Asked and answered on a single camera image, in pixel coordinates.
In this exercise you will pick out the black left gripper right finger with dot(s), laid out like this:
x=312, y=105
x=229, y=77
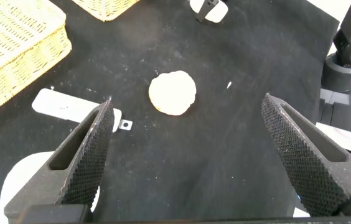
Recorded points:
x=315, y=168

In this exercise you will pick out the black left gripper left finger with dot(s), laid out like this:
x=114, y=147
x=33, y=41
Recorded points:
x=69, y=174

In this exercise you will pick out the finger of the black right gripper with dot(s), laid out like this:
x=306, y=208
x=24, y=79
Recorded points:
x=206, y=9

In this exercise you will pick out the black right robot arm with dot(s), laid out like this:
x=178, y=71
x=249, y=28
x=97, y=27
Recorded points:
x=343, y=74

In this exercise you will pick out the wicker basket holding milk bottle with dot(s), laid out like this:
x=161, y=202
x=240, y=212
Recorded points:
x=107, y=7

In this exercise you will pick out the wicker basket holding mug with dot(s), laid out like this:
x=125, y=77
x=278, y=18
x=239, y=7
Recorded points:
x=13, y=46

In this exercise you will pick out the white soap bar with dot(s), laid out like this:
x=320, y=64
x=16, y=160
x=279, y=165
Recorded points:
x=220, y=14

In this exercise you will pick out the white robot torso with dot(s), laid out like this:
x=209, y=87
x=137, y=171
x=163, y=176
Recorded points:
x=340, y=138

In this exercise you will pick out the white toothbrush case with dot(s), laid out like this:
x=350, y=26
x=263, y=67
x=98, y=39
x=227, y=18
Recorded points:
x=63, y=105

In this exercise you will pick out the small white paper scrap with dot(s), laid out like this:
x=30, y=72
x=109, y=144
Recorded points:
x=229, y=85

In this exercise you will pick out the brown lumpy bread bun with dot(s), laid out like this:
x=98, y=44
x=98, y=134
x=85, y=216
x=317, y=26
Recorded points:
x=172, y=92

